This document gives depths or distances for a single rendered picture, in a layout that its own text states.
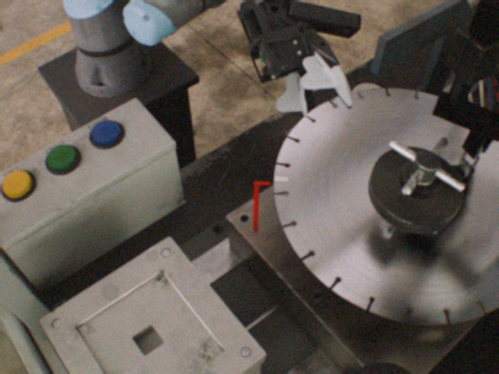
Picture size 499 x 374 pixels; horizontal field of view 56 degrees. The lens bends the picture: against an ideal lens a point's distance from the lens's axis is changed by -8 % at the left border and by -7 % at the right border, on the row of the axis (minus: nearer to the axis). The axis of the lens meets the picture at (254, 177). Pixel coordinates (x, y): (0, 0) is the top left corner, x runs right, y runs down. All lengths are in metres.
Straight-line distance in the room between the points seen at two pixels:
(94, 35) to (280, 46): 0.36
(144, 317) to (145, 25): 0.41
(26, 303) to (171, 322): 0.17
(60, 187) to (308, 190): 0.32
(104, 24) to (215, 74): 1.25
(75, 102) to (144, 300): 0.52
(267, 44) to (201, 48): 1.54
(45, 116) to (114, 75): 1.17
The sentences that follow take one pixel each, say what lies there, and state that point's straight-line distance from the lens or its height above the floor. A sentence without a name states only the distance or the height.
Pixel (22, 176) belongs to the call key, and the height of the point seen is 0.91.
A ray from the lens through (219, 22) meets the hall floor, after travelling 2.38.
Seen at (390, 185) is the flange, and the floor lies 0.96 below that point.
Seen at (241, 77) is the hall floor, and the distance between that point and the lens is 2.08.
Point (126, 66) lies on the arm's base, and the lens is 0.96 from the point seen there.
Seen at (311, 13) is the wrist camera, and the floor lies 0.99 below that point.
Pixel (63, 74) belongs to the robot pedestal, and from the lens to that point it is 1.07.
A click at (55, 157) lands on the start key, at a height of 0.91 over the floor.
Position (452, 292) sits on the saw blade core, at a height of 0.95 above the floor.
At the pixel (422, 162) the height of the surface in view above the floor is 1.00.
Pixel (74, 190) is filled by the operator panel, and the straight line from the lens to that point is 0.67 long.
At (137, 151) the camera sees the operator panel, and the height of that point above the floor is 0.90.
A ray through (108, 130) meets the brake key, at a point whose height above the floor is 0.91.
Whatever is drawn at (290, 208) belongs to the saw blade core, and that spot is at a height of 0.95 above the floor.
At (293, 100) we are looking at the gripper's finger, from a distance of 0.78.
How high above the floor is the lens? 1.42
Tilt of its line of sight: 54 degrees down
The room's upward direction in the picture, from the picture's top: 1 degrees clockwise
